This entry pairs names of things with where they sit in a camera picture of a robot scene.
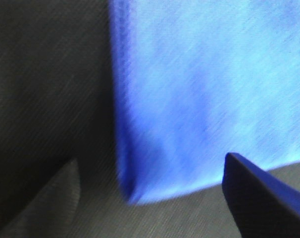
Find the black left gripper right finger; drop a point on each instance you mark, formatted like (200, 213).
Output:
(262, 206)

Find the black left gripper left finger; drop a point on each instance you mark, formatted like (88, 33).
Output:
(51, 211)

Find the blue microfibre towel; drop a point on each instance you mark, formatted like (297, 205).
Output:
(197, 79)

